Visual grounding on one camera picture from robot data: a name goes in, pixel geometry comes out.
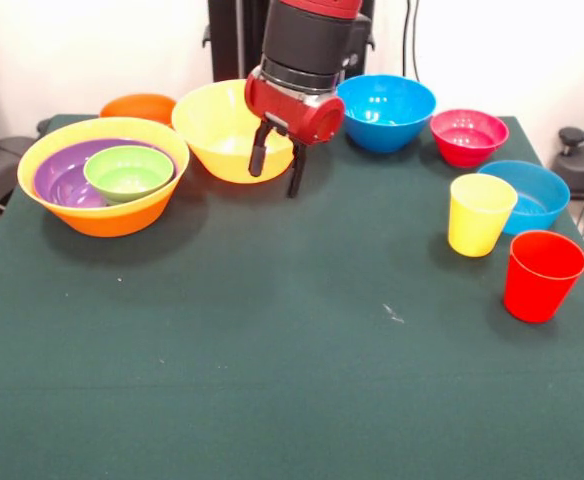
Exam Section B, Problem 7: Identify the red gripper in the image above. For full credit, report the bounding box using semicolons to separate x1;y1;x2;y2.
244;68;346;199

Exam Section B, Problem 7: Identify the small green bowl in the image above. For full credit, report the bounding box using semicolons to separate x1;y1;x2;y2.
82;144;176;205

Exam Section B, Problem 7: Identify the purple bowl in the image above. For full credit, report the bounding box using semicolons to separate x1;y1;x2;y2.
33;138;179;210

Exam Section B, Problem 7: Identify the deep blue bowl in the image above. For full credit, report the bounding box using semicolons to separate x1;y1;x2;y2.
335;73;439;154

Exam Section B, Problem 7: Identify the small orange bowl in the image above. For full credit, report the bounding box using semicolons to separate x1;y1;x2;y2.
99;93;178;127

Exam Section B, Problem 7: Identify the dark green tablecloth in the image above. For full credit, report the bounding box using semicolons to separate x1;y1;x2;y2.
0;113;584;480

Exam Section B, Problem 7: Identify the small pink bowl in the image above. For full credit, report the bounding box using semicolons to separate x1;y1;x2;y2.
430;108;511;170

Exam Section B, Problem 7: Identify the yellow cup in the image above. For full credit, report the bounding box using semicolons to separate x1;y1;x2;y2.
447;173;519;259

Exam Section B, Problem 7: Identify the shallow blue bowl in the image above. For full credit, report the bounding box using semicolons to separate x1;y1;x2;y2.
476;159;572;237

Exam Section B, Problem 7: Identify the red cup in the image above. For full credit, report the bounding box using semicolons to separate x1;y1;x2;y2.
503;230;584;325

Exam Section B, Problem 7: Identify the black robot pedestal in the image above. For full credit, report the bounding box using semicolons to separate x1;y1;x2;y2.
202;0;377;84

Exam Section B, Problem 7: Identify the black wall cable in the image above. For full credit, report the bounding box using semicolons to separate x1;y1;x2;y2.
402;0;422;82

